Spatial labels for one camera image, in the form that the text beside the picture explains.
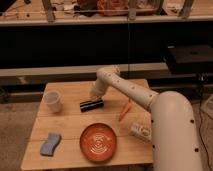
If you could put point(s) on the beige rounded end effector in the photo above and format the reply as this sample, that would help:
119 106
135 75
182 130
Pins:
98 90

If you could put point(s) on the black striped eraser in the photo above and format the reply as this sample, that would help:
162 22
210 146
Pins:
90 105

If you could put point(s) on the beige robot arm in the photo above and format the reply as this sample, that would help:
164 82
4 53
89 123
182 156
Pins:
175 140

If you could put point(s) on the orange carrot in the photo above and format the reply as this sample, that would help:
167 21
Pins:
124 111

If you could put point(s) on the translucent plastic cup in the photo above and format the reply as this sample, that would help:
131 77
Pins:
52 100

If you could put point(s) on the wooden table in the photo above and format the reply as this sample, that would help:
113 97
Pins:
71 121

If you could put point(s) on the orange ridged plate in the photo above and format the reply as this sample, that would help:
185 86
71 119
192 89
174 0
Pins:
98 142

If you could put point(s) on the beige patterned can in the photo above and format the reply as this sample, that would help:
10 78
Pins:
140 131

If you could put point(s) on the black box on stand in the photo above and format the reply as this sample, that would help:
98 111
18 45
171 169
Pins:
192 59

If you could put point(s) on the blue sponge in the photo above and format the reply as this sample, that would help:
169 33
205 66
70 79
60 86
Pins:
50 144

